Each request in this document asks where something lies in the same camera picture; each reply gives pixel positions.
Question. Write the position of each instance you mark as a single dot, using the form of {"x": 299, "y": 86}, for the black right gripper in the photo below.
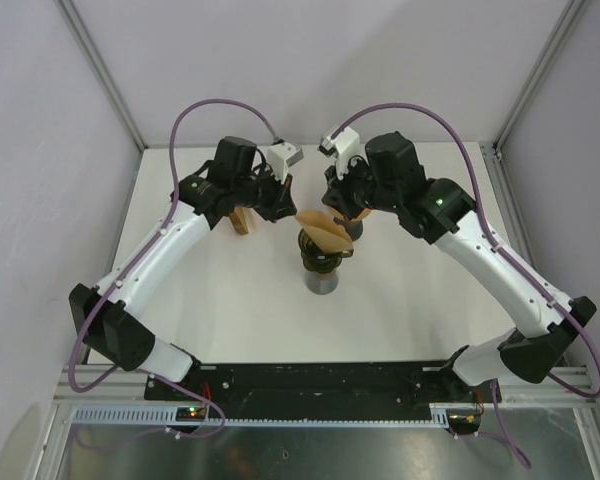
{"x": 336, "y": 195}

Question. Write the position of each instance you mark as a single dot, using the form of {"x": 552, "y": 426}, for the olive green plastic dripper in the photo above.
{"x": 316, "y": 260}

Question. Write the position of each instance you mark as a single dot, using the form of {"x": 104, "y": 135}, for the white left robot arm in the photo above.
{"x": 108, "y": 316}

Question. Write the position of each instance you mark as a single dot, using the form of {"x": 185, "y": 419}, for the orange coffee filter box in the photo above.
{"x": 240, "y": 220}

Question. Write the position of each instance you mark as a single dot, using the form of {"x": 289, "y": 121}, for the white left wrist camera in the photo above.
{"x": 281, "y": 156}

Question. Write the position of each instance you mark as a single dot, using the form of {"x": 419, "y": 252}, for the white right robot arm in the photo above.
{"x": 385, "y": 174}

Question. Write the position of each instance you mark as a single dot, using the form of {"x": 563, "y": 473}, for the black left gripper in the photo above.
{"x": 282, "y": 204}

